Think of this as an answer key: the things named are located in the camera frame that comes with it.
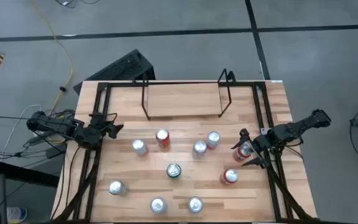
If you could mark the black aluminium table frame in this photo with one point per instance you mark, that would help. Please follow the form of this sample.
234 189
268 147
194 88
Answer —
274 186

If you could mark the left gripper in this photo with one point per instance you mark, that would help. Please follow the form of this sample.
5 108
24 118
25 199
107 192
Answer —
99 128

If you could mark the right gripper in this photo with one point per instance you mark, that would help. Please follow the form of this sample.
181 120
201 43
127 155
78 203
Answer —
266 140

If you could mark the red soda can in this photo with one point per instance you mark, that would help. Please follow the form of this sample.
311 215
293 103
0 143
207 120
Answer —
230 176
242 153

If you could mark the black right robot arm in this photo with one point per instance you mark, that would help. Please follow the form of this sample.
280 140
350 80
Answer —
303 123

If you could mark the black flat floor bar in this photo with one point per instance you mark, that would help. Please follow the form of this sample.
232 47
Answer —
26 175

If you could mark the white blue yellow packet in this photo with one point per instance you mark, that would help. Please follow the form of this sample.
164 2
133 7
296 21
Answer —
16 214

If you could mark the green Sprite can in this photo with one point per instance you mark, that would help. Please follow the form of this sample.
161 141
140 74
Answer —
173 170

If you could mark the silver red-logo soda can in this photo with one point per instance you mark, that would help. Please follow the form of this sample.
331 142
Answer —
199 147
158 205
213 138
195 204
139 147
117 187

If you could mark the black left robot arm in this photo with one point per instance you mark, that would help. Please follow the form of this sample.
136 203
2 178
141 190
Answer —
57 127

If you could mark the grey power strip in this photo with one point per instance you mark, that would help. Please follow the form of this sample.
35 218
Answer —
37 140

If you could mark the black perforated metal case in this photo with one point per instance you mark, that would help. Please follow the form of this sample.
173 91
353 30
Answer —
120 68

